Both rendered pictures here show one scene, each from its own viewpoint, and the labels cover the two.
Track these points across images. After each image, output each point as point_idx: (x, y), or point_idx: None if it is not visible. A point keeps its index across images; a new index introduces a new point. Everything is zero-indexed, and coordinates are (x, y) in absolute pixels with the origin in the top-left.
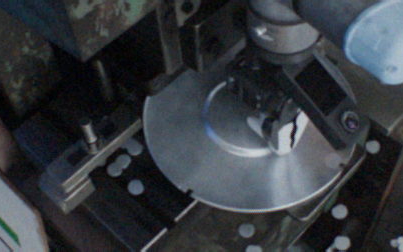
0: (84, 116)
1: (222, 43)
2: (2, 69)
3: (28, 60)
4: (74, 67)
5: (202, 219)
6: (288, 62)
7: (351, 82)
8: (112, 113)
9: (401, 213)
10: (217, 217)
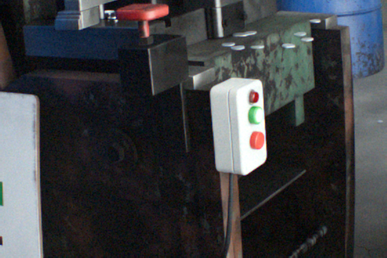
0: None
1: None
2: None
3: None
4: None
5: (189, 47)
6: None
7: (289, 12)
8: None
9: (381, 253)
10: (202, 45)
